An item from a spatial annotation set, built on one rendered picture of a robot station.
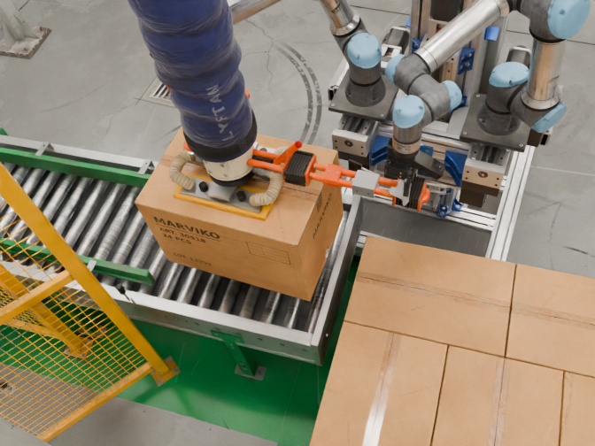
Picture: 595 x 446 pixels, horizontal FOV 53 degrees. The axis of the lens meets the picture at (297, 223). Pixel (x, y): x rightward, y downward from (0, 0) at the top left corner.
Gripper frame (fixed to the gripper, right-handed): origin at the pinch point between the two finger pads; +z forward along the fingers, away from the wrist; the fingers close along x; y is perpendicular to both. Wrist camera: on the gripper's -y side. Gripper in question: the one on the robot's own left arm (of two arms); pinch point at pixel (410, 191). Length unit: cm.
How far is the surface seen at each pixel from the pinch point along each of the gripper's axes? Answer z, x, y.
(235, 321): 62, 33, 57
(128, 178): 60, -16, 132
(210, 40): -51, 6, 50
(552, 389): 67, 20, -58
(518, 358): 68, 13, -45
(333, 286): 61, 8, 26
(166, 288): 67, 26, 92
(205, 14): -59, 6, 50
